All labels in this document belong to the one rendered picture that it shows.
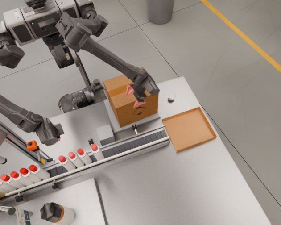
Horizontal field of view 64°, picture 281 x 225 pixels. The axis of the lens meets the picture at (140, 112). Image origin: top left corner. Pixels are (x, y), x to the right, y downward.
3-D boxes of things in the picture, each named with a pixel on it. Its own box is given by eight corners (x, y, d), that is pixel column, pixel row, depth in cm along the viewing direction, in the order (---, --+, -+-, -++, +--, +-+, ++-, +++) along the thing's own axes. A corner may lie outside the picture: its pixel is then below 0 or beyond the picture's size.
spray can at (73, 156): (77, 169, 144) (67, 160, 127) (75, 162, 147) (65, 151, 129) (85, 167, 145) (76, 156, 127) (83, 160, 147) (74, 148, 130)
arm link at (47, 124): (47, 114, 104) (35, 119, 102) (51, 126, 100) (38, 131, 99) (52, 121, 110) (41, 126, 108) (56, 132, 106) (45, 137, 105)
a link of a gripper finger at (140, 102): (131, 110, 129) (140, 99, 124) (126, 101, 132) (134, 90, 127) (139, 110, 134) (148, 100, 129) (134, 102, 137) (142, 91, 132)
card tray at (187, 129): (176, 152, 153) (177, 150, 149) (162, 121, 165) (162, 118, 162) (215, 138, 157) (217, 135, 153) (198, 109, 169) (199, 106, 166)
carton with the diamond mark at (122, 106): (120, 128, 162) (115, 108, 138) (109, 102, 173) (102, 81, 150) (158, 112, 167) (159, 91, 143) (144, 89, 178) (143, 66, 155)
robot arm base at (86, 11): (96, 18, 141) (92, 0, 131) (101, 25, 137) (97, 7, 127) (83, 22, 139) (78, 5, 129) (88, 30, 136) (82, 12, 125)
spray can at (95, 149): (97, 162, 146) (90, 152, 128) (95, 155, 149) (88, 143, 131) (105, 160, 147) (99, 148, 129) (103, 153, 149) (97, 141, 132)
